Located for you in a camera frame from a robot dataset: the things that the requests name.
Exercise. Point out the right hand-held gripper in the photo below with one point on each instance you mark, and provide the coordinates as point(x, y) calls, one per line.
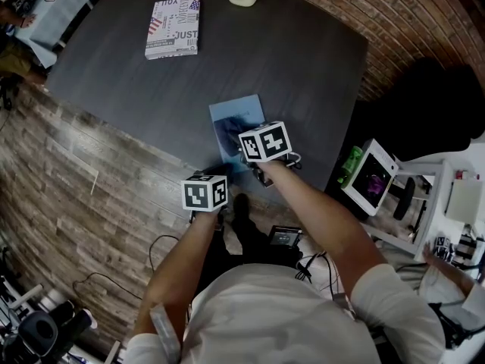
point(267, 142)

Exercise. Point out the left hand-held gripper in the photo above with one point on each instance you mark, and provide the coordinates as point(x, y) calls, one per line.
point(201, 195)

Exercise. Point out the dark blue cloth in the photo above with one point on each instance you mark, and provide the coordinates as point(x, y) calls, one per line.
point(227, 131)

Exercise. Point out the light blue notebook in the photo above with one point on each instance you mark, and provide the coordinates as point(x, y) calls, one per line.
point(238, 112)

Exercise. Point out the person's right forearm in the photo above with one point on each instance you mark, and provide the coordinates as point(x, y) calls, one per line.
point(322, 222)

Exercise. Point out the person's left forearm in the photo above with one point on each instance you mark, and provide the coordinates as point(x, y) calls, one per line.
point(170, 264)

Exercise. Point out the person's black shoe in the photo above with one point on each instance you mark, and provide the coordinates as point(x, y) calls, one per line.
point(241, 205)

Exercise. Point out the person's black trousers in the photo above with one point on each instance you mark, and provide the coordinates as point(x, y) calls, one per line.
point(242, 245)

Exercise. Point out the green bottle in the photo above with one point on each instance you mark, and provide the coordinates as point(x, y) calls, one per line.
point(350, 165)

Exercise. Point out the black waist device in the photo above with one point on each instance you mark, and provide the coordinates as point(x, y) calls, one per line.
point(284, 236)

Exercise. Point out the white framed picture box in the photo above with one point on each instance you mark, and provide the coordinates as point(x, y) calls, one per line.
point(369, 178)

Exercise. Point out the person's white shirt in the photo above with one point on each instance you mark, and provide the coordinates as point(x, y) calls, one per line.
point(280, 317)

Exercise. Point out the black round stool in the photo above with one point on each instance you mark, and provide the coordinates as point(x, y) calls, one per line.
point(403, 199)

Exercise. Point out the white printed box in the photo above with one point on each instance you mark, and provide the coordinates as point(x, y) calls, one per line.
point(173, 27)

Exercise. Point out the white side table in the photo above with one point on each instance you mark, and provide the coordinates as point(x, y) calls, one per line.
point(417, 203)

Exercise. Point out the black chair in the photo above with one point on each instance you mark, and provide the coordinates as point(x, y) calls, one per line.
point(428, 112)

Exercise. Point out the beige flat box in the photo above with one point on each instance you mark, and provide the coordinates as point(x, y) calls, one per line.
point(465, 199)

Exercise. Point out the black round device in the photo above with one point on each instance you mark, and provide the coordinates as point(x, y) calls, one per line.
point(38, 332)

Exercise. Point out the light blue covered table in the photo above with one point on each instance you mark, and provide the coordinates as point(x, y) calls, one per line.
point(57, 6)

